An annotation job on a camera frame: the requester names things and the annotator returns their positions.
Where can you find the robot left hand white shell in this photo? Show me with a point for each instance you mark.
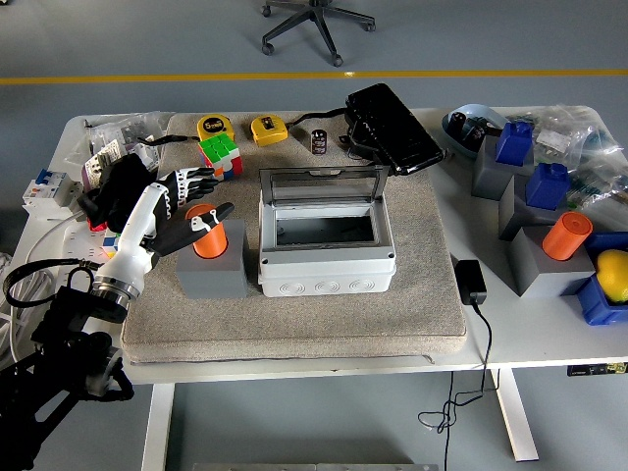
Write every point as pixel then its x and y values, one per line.
pixel 135 230

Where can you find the orange cylinder battery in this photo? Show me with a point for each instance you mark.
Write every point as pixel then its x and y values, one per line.
pixel 566 238
pixel 211 244

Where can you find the grey junction box hinged lid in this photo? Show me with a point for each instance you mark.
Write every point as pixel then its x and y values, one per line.
pixel 324 270

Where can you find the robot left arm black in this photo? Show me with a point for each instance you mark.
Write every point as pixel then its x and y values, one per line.
pixel 73 314

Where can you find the small red object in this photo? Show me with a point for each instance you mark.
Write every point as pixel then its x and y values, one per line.
pixel 95 226

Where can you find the black cloth bundle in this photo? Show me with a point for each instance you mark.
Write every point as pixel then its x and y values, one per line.
pixel 122 179

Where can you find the white power strip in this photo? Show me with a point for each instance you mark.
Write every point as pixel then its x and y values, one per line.
pixel 83 245

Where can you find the small white breaker module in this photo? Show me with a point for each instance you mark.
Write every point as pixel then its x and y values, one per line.
pixel 147 156

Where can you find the purple white packaged device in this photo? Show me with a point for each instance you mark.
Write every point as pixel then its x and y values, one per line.
pixel 98 164

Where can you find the grey block with round hole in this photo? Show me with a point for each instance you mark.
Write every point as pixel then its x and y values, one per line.
pixel 211 279

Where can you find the clear bag of small parts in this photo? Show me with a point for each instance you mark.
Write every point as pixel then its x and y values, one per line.
pixel 122 125

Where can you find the large colourful puzzle cube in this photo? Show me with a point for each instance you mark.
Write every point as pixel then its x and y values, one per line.
pixel 218 147

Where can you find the yellow tape measure 5m print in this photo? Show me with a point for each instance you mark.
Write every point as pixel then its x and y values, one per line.
pixel 213 125

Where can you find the yellow tape measure black label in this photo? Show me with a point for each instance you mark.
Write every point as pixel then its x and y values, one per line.
pixel 267 130

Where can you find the grey-brown mat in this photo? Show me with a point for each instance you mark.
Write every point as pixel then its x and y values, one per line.
pixel 294 324

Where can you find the white table leg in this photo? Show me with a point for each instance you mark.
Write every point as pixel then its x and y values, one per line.
pixel 157 427
pixel 515 412

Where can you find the small black capacitor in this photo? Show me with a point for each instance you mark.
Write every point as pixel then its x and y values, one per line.
pixel 319 141

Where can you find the black glossy case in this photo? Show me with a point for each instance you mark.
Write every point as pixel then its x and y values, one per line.
pixel 392 127

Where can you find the black office chair base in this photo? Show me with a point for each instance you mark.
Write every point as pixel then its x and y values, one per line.
pixel 319 22

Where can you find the black power adapter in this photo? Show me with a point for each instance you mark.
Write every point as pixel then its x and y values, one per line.
pixel 471 282

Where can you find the grey holder block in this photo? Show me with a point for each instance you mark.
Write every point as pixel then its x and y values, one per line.
pixel 539 275
pixel 488 176
pixel 512 216

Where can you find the light blue bowl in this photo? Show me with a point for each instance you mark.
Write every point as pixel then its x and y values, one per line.
pixel 478 112

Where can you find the blue plastic block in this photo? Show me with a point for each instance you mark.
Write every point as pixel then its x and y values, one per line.
pixel 514 142
pixel 547 189

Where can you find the clear bag of components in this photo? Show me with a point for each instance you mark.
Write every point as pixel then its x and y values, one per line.
pixel 564 130
pixel 598 181

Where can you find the blue plastic bin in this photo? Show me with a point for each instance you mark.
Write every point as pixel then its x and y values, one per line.
pixel 596 306

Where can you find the yellow lemon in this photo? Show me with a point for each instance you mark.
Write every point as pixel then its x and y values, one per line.
pixel 613 275

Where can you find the black table control panel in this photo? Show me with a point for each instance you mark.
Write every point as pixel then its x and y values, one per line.
pixel 596 369

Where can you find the white circuit breaker blue switch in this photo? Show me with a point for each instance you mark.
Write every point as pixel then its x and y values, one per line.
pixel 51 189

